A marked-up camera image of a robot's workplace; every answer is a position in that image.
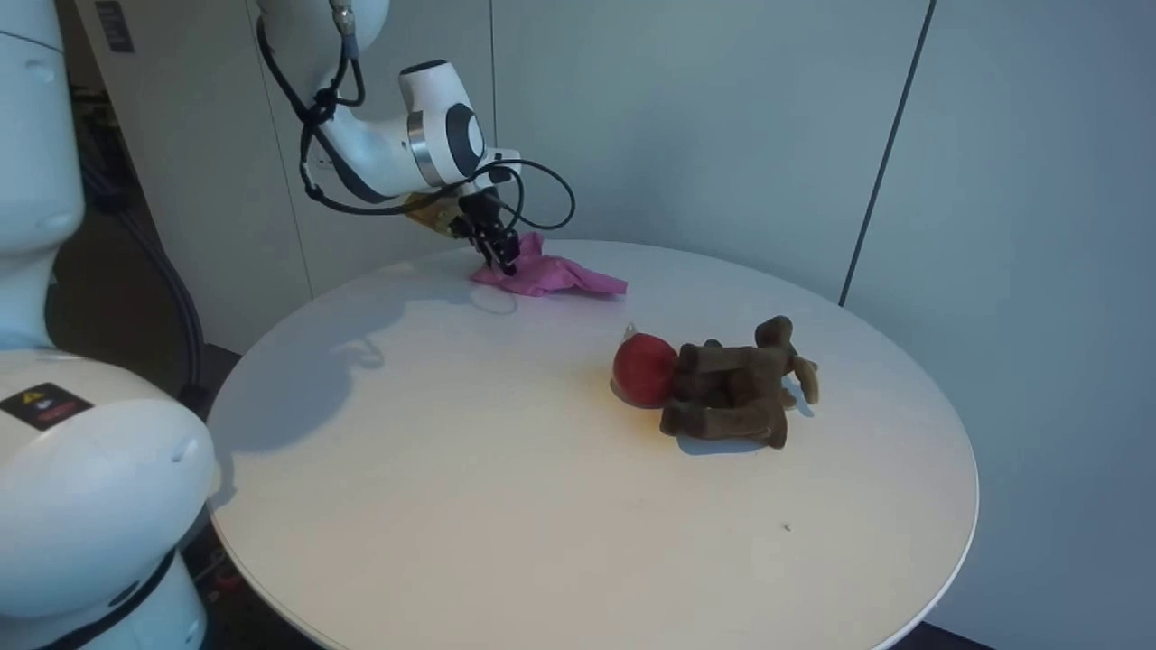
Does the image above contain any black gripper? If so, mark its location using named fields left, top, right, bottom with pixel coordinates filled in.
left=453, top=187, right=526, bottom=276

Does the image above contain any pink cloth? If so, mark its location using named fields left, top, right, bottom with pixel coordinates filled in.
left=467, top=233, right=633, bottom=304

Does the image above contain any brown plush toy animal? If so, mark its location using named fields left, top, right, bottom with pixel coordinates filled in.
left=658, top=314, right=826, bottom=452

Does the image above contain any red plush ball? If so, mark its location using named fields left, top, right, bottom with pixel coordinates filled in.
left=610, top=325, right=683, bottom=411

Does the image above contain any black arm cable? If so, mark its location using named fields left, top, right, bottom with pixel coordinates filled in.
left=253, top=0, right=578, bottom=237

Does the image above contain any yellowish wrist camera box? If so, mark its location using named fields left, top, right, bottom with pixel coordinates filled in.
left=400, top=195, right=467, bottom=236

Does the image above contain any dark wall sign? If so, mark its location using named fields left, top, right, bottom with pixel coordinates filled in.
left=92, top=0, right=138, bottom=59

